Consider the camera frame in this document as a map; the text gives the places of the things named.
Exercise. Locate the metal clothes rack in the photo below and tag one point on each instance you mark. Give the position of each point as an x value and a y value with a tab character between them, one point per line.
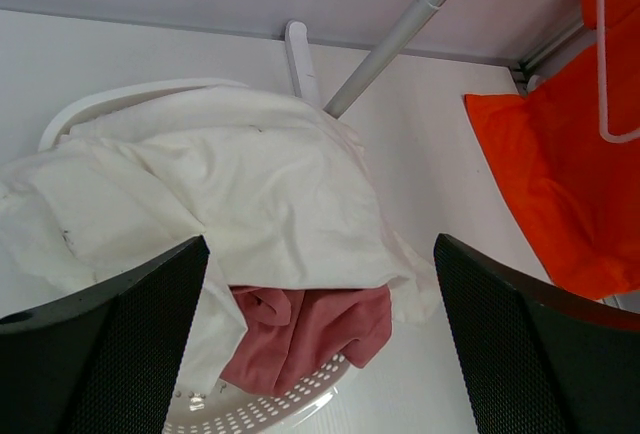
302	72

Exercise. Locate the orange t shirt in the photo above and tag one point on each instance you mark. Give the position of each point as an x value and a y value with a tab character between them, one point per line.
574	195

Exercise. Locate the white t shirt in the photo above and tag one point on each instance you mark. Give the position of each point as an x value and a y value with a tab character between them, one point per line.
278	189

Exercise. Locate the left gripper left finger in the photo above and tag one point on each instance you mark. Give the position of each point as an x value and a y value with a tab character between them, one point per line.
104	359

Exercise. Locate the pink t shirt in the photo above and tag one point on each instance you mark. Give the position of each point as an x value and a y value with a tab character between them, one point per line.
292	333

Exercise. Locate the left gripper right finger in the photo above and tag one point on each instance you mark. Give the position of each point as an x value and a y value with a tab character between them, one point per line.
536	358

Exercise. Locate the white perforated plastic basket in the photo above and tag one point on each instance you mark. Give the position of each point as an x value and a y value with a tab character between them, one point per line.
227	409

